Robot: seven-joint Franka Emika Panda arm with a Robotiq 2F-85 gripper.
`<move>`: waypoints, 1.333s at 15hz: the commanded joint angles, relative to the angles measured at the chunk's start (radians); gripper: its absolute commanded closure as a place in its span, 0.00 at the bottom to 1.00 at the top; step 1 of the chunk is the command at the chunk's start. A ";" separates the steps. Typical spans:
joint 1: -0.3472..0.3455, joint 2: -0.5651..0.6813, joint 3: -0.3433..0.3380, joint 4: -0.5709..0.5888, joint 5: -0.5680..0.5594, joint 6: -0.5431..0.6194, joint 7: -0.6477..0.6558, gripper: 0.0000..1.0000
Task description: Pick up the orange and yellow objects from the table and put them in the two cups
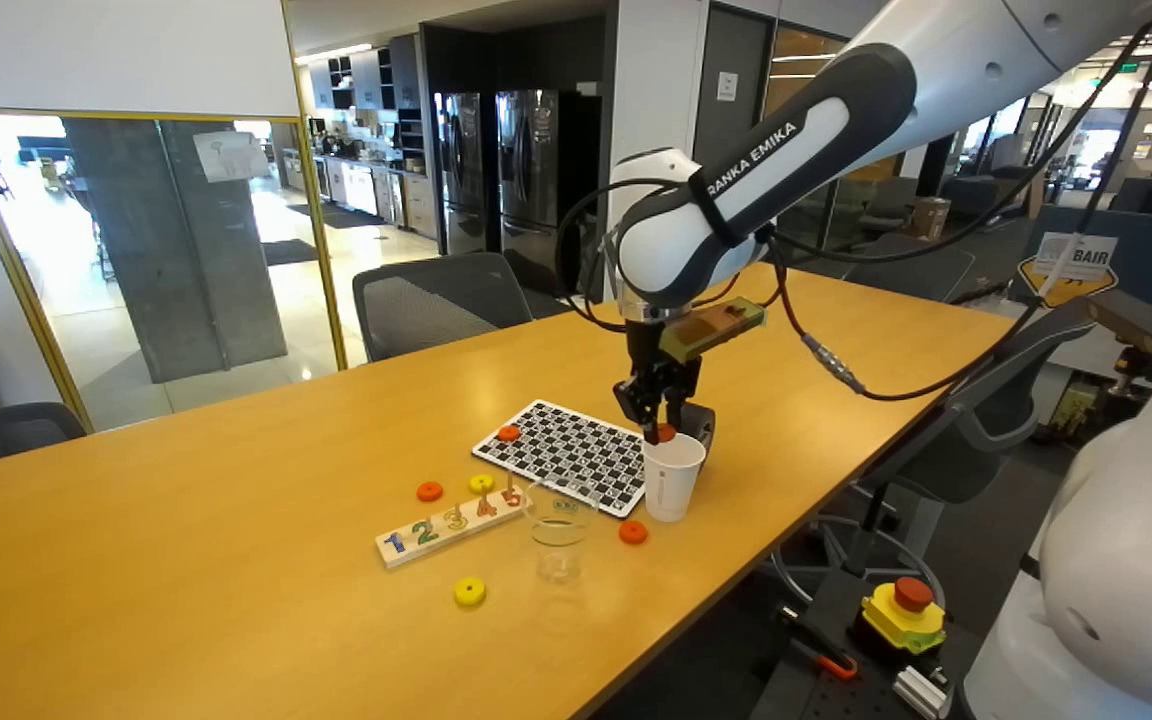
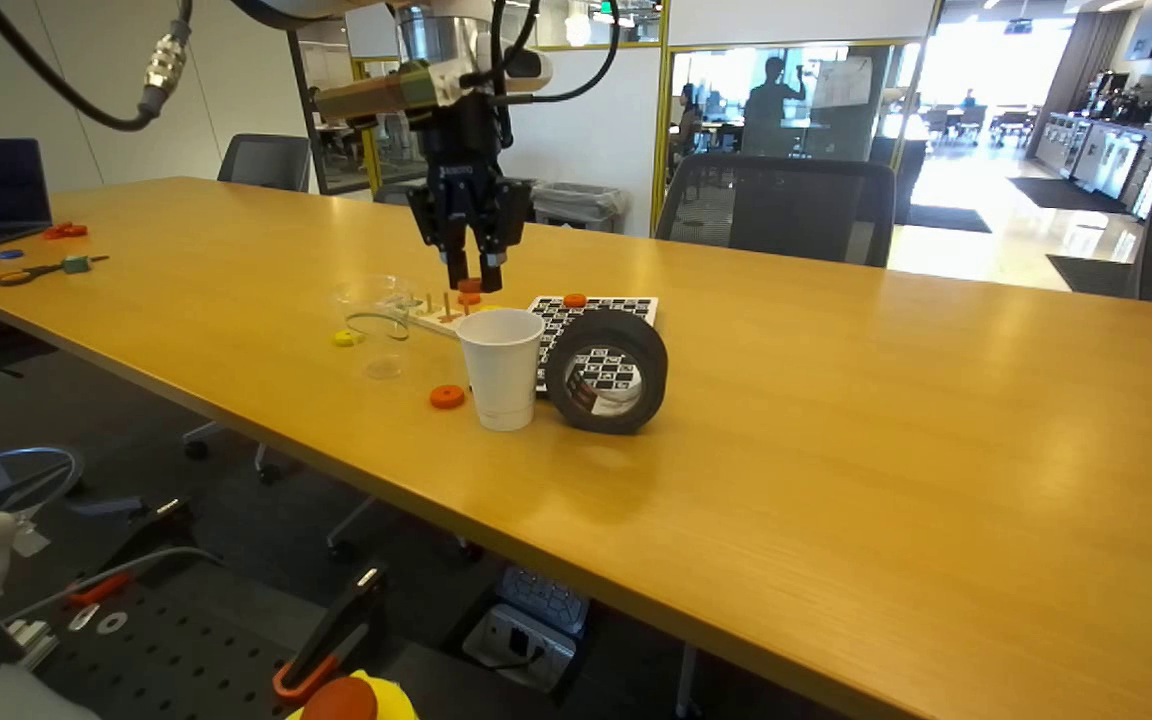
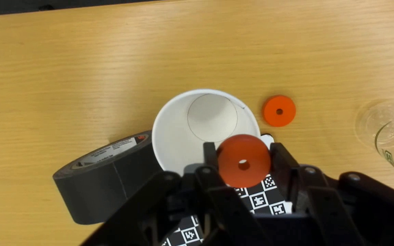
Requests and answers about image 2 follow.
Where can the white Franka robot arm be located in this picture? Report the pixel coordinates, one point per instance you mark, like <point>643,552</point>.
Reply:
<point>28,702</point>

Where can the black orange clamp tool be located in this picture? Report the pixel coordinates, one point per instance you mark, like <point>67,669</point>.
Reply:
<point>330,640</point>

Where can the black white toy wheel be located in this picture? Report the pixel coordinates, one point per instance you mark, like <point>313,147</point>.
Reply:
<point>656,366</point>

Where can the grey office chair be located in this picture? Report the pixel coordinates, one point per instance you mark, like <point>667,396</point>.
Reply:
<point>262,163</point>
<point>777,206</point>

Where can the yellow red emergency stop button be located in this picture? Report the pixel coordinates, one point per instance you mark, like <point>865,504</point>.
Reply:
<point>358,702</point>

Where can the grey bin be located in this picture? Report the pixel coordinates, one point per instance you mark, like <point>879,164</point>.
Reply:
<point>578,206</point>

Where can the clear glass cup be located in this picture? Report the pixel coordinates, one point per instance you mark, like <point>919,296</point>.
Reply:
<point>378,323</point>

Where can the orange disc with hole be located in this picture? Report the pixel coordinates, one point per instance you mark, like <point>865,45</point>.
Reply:
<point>469,286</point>
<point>578,300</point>
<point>449,396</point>

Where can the black white marker checkerboard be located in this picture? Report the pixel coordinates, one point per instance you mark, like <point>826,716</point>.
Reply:
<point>556,312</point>

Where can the grey floor power box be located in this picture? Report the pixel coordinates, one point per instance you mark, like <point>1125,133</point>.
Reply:
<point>521,640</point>

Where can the white paper cup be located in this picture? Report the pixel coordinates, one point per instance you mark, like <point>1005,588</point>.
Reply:
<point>502,373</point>

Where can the small red toy piece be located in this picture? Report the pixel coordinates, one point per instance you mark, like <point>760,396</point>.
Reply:
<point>67,228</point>

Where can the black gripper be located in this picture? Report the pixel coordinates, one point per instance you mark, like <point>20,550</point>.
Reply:
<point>469,175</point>

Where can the wooden number puzzle board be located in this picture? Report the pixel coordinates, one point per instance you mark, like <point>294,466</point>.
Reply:
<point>421,312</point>

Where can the person in dark clothes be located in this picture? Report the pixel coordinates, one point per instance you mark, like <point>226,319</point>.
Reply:
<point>772,102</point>

